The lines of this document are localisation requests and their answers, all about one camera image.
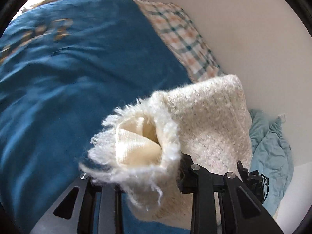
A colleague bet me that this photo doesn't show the white tweed jacket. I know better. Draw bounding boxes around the white tweed jacket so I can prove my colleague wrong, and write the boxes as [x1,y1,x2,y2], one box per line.
[80,75,252,230]

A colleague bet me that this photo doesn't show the light blue folded duvet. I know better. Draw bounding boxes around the light blue folded duvet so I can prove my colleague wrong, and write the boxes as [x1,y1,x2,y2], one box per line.
[249,109,294,215]

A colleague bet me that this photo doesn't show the plaid checkered blanket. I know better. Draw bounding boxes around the plaid checkered blanket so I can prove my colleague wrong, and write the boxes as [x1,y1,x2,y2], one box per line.
[133,0,225,83]

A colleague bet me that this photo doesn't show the blue striped bed sheet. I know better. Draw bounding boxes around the blue striped bed sheet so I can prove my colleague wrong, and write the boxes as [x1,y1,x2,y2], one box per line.
[1,0,190,233]

